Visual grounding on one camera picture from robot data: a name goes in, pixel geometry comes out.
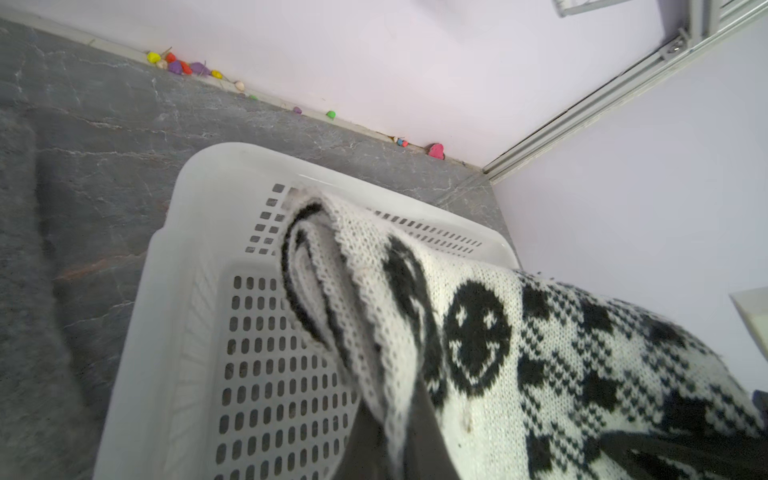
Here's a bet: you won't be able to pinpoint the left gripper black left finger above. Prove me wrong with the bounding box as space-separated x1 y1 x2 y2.
333 383 459 480

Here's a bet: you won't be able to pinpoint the pink heart bead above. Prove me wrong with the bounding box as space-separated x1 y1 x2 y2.
427 143 445 160

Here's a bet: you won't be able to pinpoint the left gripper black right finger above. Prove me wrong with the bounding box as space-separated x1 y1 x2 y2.
599 432 767 479

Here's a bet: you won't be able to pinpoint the white plastic perforated basket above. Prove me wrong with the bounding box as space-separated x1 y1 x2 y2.
94 143 518 479

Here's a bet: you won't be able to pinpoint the colourful beads along wall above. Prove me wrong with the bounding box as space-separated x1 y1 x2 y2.
146 50 410 149

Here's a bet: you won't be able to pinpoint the white black smiley scarf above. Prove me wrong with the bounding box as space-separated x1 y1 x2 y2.
280 192 767 479

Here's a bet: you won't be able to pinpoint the white wire wall shelf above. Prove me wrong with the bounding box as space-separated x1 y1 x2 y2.
553 0 627 18

